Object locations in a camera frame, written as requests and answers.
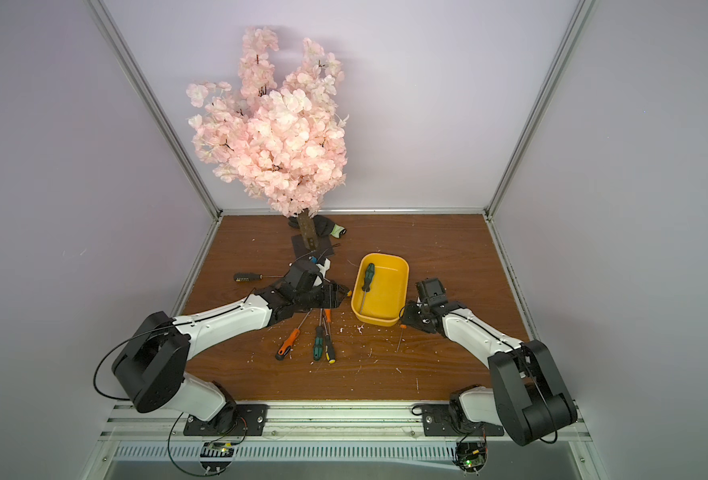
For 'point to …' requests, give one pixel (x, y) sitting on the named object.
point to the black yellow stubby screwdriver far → (241, 277)
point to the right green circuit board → (471, 457)
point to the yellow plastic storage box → (387, 297)
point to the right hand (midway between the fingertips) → (408, 310)
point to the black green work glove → (323, 226)
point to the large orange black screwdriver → (292, 337)
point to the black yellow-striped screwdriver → (329, 348)
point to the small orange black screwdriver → (402, 326)
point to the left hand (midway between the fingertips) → (345, 293)
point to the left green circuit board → (216, 457)
